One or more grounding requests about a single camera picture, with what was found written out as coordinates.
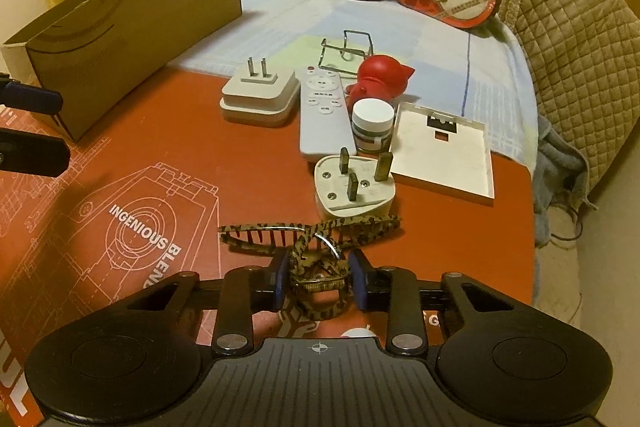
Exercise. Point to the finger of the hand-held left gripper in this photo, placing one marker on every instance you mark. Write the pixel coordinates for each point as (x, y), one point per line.
(35, 98)
(35, 154)

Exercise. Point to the white remote control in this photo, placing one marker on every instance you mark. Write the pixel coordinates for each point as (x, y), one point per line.
(320, 119)

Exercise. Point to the white three-pin plug adapter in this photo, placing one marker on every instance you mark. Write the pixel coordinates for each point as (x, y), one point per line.
(336, 188)

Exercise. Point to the white tray box lid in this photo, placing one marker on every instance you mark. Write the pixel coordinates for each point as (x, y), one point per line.
(440, 167)

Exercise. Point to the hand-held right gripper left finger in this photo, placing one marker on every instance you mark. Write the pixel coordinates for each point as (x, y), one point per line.
(280, 281)

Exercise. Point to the white two-prong power adapter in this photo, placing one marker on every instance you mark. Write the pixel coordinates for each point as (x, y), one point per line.
(256, 96)

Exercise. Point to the light checked tablecloth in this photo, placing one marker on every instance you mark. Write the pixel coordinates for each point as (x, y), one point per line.
(280, 22)

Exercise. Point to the red cat figurine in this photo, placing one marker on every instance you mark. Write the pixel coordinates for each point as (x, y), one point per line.
(377, 74)

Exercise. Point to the leopard print hair claw clip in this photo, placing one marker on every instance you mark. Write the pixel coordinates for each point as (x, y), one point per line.
(302, 258)

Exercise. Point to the grey cloth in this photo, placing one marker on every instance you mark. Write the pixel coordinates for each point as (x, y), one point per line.
(555, 157)

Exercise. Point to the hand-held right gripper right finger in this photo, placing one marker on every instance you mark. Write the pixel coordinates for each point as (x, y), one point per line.
(358, 281)

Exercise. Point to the long brown cardboard box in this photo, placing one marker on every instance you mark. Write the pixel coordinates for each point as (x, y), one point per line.
(125, 22)

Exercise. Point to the small white-lid jar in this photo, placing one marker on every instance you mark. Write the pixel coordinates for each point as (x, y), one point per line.
(372, 113)

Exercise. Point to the orange printed carton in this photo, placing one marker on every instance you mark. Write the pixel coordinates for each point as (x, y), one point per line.
(125, 187)

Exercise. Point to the beige quilted chair cover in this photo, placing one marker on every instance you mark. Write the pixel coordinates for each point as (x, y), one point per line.
(575, 32)

